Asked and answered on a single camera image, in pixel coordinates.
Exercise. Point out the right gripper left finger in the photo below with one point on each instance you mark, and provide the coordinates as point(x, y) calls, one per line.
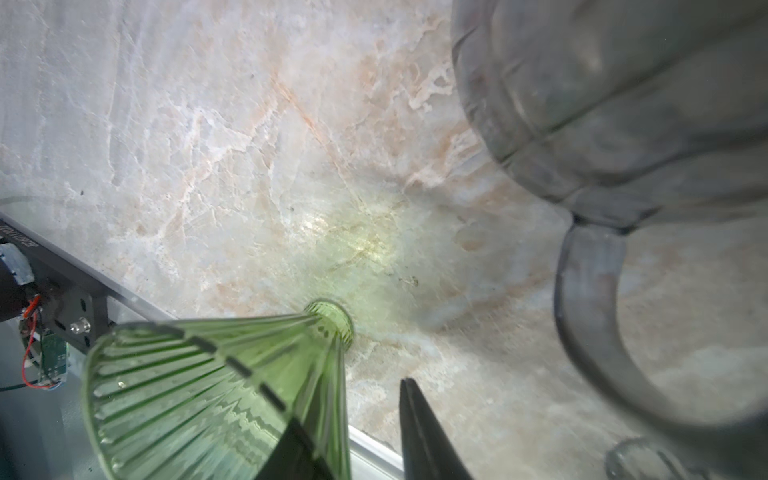
point(295, 458)

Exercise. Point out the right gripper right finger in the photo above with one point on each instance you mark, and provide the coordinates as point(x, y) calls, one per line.
point(426, 450)

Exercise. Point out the green glass dripper cone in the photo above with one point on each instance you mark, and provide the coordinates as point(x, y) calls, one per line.
point(210, 398)

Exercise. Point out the grey glass carafe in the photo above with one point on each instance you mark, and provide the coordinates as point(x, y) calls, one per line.
point(625, 113)

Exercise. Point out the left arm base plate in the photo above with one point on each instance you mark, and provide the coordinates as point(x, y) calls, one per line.
point(73, 303)

